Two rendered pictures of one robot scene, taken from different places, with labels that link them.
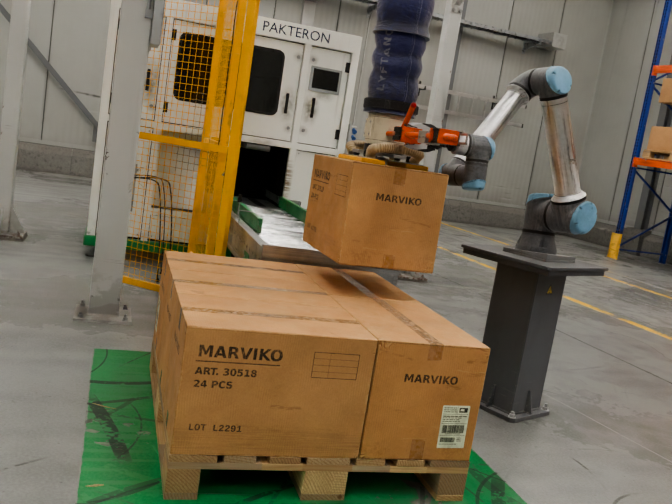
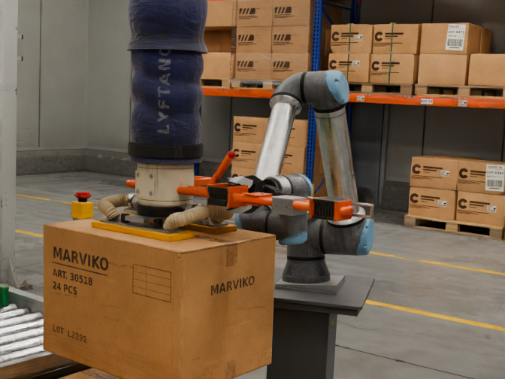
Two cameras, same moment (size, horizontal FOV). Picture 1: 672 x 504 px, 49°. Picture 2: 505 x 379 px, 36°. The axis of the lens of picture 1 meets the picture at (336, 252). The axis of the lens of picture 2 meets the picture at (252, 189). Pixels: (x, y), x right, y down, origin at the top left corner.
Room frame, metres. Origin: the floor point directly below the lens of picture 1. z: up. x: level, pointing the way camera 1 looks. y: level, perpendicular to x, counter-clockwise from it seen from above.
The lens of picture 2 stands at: (1.06, 0.96, 1.47)
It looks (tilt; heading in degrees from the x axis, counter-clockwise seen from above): 7 degrees down; 326
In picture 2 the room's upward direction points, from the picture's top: 3 degrees clockwise
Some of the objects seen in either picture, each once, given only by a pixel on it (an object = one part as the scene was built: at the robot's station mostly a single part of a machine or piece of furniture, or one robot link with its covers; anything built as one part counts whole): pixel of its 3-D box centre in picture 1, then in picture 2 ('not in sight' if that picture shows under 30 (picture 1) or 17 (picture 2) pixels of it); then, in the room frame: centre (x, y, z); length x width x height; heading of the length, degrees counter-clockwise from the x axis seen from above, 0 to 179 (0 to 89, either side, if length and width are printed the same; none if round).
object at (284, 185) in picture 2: (458, 142); (274, 189); (2.97, -0.41, 1.20); 0.09 x 0.05 x 0.10; 17
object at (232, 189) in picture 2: (407, 135); (228, 195); (2.91, -0.21, 1.20); 0.10 x 0.08 x 0.06; 107
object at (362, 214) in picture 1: (370, 210); (156, 293); (3.15, -0.12, 0.87); 0.60 x 0.40 x 0.40; 17
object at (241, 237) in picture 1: (229, 228); not in sight; (4.53, 0.67, 0.50); 2.31 x 0.05 x 0.19; 17
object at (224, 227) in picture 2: (402, 161); (185, 218); (3.17, -0.22, 1.09); 0.34 x 0.10 x 0.05; 17
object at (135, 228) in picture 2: (361, 155); (141, 224); (3.12, -0.04, 1.09); 0.34 x 0.10 x 0.05; 17
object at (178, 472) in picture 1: (286, 407); not in sight; (2.79, 0.10, 0.07); 1.20 x 1.00 x 0.14; 17
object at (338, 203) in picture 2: (443, 136); (330, 208); (2.57, -0.30, 1.20); 0.08 x 0.07 x 0.05; 17
